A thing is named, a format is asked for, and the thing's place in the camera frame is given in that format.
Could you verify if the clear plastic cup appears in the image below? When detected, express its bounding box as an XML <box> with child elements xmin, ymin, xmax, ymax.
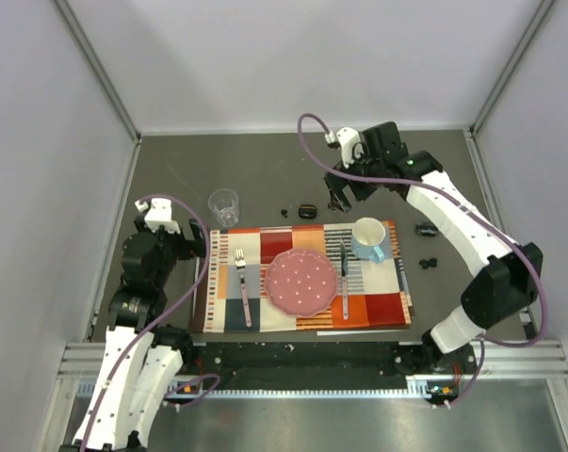
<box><xmin>208</xmin><ymin>188</ymin><xmax>240</xmax><ymax>228</ymax></box>

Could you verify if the fork with pink handle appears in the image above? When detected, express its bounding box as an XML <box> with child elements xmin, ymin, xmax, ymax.
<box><xmin>234</xmin><ymin>249</ymin><xmax>252</xmax><ymax>328</ymax></box>

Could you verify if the aluminium frame profile front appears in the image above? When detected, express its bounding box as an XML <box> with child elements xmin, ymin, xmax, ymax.
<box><xmin>58</xmin><ymin>341</ymin><xmax>568</xmax><ymax>402</ymax></box>

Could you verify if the pink dotted plate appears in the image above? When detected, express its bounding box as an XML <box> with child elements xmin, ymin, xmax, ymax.
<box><xmin>264</xmin><ymin>249</ymin><xmax>338</xmax><ymax>318</ymax></box>

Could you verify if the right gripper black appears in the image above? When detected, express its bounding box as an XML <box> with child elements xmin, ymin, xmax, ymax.
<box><xmin>323</xmin><ymin>144</ymin><xmax>384</xmax><ymax>214</ymax></box>

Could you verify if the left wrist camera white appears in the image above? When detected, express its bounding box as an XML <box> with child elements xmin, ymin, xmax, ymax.
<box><xmin>135</xmin><ymin>198</ymin><xmax>181</xmax><ymax>234</ymax></box>

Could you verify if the knife with pink handle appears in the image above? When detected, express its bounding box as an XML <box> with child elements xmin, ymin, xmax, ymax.
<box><xmin>340</xmin><ymin>241</ymin><xmax>349</xmax><ymax>320</ymax></box>

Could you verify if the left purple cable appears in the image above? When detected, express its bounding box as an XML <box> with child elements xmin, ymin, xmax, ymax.
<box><xmin>78</xmin><ymin>193</ymin><xmax>221</xmax><ymax>448</ymax></box>

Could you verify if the white blue mug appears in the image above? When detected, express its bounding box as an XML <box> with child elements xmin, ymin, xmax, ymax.
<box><xmin>351</xmin><ymin>218</ymin><xmax>386</xmax><ymax>264</ymax></box>

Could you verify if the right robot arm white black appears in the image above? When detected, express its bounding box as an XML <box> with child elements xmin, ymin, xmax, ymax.
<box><xmin>324</xmin><ymin>121</ymin><xmax>543</xmax><ymax>373</ymax></box>

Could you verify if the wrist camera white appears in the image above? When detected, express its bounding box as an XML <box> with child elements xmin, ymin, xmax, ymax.
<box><xmin>135</xmin><ymin>198</ymin><xmax>181</xmax><ymax>234</ymax></box>
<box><xmin>325</xmin><ymin>127</ymin><xmax>365</xmax><ymax>169</ymax></box>

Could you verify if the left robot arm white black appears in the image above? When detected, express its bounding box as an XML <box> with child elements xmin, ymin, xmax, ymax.
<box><xmin>60</xmin><ymin>215</ymin><xmax>210</xmax><ymax>451</ymax></box>

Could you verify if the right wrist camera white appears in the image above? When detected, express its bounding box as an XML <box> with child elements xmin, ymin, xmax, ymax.
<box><xmin>325</xmin><ymin>127</ymin><xmax>365</xmax><ymax>169</ymax></box>

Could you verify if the black earbud charging case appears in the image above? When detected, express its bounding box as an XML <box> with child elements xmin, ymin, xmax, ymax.
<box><xmin>298</xmin><ymin>204</ymin><xmax>317</xmax><ymax>219</ymax></box>

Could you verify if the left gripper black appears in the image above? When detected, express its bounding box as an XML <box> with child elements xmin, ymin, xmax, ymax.
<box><xmin>136</xmin><ymin>216</ymin><xmax>208</xmax><ymax>286</ymax></box>

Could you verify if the colourful patchwork placemat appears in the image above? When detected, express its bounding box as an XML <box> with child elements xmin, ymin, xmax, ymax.
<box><xmin>191</xmin><ymin>220</ymin><xmax>414</xmax><ymax>333</ymax></box>

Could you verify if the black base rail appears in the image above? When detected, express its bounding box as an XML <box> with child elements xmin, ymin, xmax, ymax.
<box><xmin>183</xmin><ymin>341</ymin><xmax>476</xmax><ymax>391</ymax></box>

